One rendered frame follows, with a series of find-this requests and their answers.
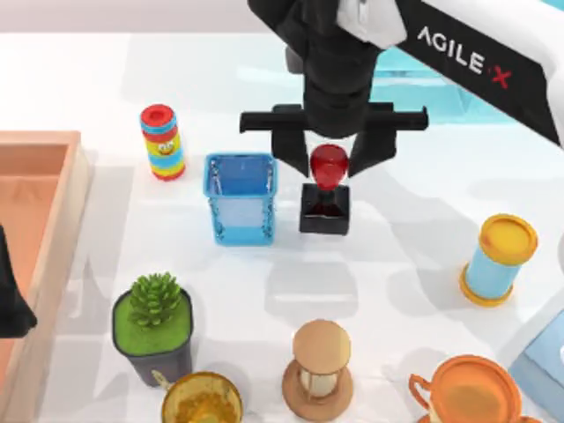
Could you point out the red and black stamp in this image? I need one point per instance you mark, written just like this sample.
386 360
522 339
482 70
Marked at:
325 216

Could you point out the light blue rack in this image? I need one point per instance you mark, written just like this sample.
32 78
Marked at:
416 94

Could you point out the blue basket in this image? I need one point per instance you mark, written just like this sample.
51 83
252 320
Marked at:
241 207

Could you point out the striped colourful bottle with face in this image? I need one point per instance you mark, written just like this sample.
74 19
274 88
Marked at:
164 150

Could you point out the blue and yellow can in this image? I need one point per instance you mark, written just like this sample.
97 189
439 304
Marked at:
495 269

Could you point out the wooden hourglass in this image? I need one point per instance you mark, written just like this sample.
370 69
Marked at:
318 348

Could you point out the green plant in dark pot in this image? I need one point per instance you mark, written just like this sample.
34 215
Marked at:
152 335

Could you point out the salmon-coloured shallow box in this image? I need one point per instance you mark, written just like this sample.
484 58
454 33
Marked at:
39 198

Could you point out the orange trophy cup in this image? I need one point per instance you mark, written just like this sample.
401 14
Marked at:
473 392

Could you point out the gold trophy cup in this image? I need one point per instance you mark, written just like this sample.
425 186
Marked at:
202 401

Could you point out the light blue block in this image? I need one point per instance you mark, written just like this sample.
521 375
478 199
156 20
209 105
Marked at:
544 357

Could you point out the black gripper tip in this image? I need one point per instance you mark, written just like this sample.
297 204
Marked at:
13 304

